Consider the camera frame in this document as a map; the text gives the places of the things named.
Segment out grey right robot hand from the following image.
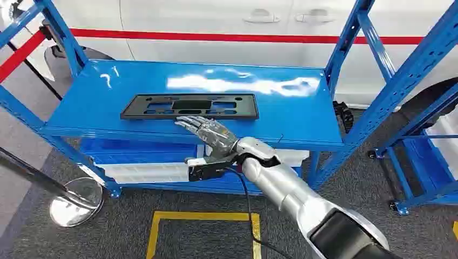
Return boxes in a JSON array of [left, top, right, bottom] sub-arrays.
[[174, 115, 239, 158]]

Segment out black licence plate frame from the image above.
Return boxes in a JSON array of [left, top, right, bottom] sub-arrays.
[[120, 93, 260, 121]]

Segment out blue metal shelf rack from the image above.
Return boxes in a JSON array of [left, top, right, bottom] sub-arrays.
[[0, 0, 458, 199]]

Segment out white foam tray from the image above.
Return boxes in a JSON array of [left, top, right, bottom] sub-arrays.
[[96, 148, 311, 185]]

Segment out yellow floor tape outline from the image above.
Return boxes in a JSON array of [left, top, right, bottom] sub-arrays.
[[145, 210, 263, 259]]

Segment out red barrier belt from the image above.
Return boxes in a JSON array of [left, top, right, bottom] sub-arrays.
[[69, 28, 425, 46], [0, 31, 48, 84]]

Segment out white car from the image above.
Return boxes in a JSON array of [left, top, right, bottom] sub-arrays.
[[0, 0, 458, 122]]

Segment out black ribbed part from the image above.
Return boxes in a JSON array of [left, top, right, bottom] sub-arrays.
[[332, 100, 355, 134]]

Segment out blue metal trolley rack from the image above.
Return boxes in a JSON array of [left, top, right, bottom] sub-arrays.
[[367, 91, 458, 216]]

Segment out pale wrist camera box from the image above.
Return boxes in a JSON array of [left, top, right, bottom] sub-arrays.
[[185, 155, 235, 182]]

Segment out black camera cable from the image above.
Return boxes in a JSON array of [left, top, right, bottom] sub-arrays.
[[224, 166, 295, 259]]

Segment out black stanchion post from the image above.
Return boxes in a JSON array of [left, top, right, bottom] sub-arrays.
[[6, 25, 64, 102]]

